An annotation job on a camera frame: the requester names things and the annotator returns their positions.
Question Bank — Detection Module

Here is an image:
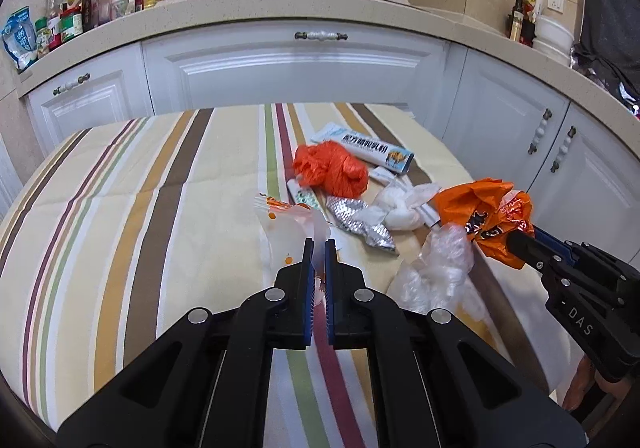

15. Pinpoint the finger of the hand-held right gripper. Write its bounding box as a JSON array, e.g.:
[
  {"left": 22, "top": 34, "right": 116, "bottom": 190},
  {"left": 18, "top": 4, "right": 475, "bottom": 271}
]
[
  {"left": 505, "top": 230, "right": 566, "bottom": 275},
  {"left": 532, "top": 226, "right": 577, "bottom": 259}
]

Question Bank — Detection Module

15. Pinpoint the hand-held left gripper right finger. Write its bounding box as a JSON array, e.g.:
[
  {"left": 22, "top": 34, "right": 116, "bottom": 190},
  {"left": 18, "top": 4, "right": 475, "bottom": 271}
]
[{"left": 324, "top": 238, "right": 588, "bottom": 448}]

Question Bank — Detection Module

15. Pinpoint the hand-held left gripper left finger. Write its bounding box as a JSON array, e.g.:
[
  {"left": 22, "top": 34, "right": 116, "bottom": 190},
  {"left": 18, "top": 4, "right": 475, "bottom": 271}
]
[{"left": 57, "top": 238, "right": 321, "bottom": 448}]

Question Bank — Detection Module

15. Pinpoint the white wrapper with orange dots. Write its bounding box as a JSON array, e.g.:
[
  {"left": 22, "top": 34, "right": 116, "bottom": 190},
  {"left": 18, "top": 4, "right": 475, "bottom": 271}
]
[{"left": 255, "top": 194, "right": 342, "bottom": 289}]

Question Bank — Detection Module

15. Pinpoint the orange snack wrapper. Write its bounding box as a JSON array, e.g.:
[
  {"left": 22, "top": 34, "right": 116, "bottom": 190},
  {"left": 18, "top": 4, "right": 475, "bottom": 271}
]
[{"left": 431, "top": 178, "right": 536, "bottom": 271}]

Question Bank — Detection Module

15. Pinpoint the silver foil wrapper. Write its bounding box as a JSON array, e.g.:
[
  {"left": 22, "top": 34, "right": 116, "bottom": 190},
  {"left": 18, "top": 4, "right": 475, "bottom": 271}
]
[{"left": 325, "top": 195, "right": 399, "bottom": 255}]

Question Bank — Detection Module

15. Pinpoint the small white green packet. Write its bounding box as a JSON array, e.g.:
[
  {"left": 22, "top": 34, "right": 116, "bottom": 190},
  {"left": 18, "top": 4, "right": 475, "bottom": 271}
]
[{"left": 286, "top": 178, "right": 327, "bottom": 209}]

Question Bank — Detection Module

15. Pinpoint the clear plastic bag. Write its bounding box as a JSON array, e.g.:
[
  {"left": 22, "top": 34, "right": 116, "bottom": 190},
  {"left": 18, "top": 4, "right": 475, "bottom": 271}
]
[{"left": 387, "top": 223, "right": 493, "bottom": 325}]

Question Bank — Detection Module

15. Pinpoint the white plastic bag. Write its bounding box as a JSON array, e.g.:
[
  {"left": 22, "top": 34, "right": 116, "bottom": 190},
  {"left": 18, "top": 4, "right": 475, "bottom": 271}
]
[{"left": 372, "top": 183, "right": 442, "bottom": 231}]

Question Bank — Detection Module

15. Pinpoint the orange plastic bag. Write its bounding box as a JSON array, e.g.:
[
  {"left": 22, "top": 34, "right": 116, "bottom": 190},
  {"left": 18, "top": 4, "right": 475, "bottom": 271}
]
[{"left": 292, "top": 140, "right": 371, "bottom": 197}]

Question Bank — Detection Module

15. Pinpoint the small white paper slip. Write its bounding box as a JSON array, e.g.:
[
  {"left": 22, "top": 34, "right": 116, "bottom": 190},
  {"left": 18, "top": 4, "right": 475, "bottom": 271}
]
[{"left": 369, "top": 166, "right": 402, "bottom": 187}]

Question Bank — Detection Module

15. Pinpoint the white blue toothpaste box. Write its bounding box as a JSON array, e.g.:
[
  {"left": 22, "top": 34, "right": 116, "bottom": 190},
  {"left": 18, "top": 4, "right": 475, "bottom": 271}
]
[{"left": 310, "top": 124, "right": 416, "bottom": 177}]

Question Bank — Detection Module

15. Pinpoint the person's right hand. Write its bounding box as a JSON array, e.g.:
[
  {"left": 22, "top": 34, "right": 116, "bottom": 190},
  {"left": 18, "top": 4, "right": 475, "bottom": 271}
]
[{"left": 564, "top": 355, "right": 608, "bottom": 416}]

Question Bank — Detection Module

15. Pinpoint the striped tablecloth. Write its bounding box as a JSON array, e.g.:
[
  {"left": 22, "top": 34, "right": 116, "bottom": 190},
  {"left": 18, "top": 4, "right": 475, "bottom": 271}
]
[{"left": 0, "top": 102, "right": 553, "bottom": 448}]

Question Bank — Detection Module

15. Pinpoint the white kitchen cabinet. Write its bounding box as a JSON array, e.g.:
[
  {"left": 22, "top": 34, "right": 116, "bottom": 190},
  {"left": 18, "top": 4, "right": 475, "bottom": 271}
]
[{"left": 22, "top": 20, "right": 640, "bottom": 311}]

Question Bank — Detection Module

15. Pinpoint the dark glass bottle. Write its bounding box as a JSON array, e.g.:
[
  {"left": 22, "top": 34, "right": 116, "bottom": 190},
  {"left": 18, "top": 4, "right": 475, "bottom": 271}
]
[{"left": 508, "top": 0, "right": 526, "bottom": 40}]

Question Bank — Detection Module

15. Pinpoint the dark cloth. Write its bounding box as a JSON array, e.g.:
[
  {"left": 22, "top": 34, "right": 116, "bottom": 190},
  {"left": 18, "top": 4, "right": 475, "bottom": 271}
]
[{"left": 571, "top": 0, "right": 640, "bottom": 119}]

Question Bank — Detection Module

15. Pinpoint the beige stone countertop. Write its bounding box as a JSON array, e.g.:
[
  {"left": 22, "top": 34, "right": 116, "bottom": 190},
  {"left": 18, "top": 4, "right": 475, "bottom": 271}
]
[{"left": 17, "top": 0, "right": 640, "bottom": 149}]

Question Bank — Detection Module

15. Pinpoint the blue white packet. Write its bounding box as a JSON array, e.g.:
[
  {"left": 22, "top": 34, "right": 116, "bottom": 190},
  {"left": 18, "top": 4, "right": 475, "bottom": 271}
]
[{"left": 1, "top": 8, "right": 39, "bottom": 74}]

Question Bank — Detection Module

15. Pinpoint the white ceramic cabinet handle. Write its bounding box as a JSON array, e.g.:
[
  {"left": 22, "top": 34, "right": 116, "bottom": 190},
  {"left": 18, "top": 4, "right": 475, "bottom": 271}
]
[
  {"left": 294, "top": 30, "right": 349, "bottom": 41},
  {"left": 550, "top": 126, "right": 577, "bottom": 174},
  {"left": 528, "top": 108, "right": 553, "bottom": 157},
  {"left": 52, "top": 73, "right": 91, "bottom": 96}
]

